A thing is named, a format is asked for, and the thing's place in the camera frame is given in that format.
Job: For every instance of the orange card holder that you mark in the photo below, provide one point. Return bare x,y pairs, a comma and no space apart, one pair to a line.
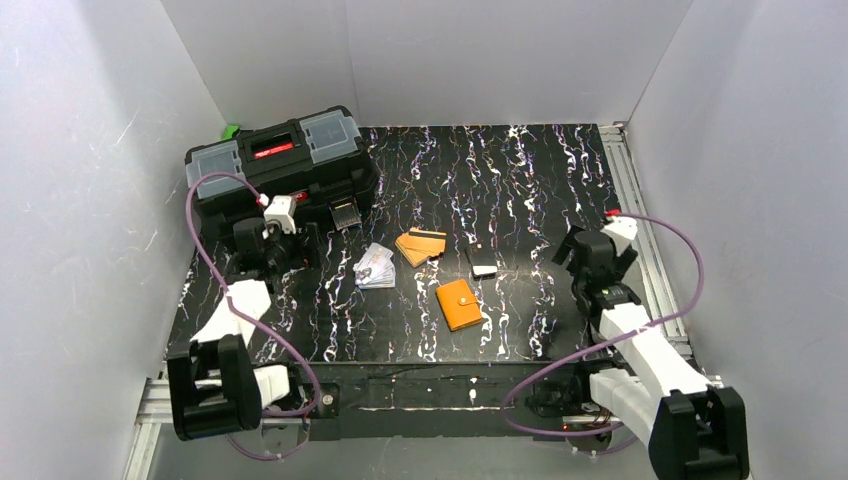
459,305

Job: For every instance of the black toolbox with grey lids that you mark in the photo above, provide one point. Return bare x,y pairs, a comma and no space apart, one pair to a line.
321,161

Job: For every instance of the stack of white cards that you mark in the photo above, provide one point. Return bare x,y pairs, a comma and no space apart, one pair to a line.
376,268

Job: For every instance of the aluminium frame rail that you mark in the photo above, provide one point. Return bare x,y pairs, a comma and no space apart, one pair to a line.
665,312

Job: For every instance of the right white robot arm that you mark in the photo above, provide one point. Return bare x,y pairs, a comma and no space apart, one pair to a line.
691,427

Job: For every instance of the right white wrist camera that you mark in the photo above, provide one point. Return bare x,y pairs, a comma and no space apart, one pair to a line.
621,230

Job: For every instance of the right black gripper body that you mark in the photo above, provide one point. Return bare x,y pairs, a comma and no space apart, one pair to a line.
571,252

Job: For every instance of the stack of black cards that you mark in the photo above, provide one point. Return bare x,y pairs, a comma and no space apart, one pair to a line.
482,260

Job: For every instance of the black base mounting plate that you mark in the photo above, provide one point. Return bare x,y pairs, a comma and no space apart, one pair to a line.
427,400

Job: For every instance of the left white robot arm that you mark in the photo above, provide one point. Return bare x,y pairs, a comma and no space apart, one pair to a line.
215,388

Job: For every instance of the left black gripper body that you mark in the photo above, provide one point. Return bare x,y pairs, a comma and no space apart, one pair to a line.
303,240

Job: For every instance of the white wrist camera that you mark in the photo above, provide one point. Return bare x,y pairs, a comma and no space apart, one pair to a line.
280,213
621,230

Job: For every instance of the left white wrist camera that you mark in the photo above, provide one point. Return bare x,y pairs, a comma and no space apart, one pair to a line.
280,213

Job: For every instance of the green object behind toolbox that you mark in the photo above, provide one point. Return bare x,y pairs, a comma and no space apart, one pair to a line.
230,131

